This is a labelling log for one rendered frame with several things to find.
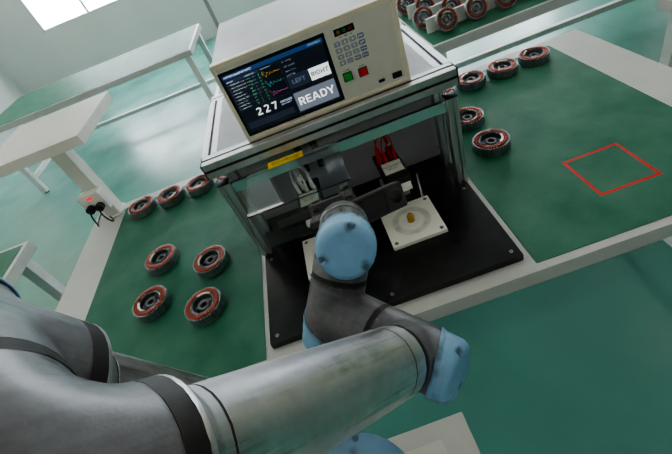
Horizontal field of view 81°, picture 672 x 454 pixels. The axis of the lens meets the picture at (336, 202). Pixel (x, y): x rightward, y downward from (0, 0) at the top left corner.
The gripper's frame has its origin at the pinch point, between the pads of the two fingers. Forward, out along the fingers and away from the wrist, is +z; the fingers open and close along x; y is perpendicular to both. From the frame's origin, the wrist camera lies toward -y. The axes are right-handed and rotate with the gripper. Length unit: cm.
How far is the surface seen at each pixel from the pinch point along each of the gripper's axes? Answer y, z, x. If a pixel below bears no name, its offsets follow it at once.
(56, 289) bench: 148, 99, 7
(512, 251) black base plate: -31.2, 10.0, 27.0
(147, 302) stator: 69, 33, 13
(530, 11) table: -112, 124, -35
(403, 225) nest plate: -10.5, 26.1, 16.3
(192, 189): 59, 77, -14
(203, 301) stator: 50, 26, 17
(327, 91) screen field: -3.6, 18.7, -23.8
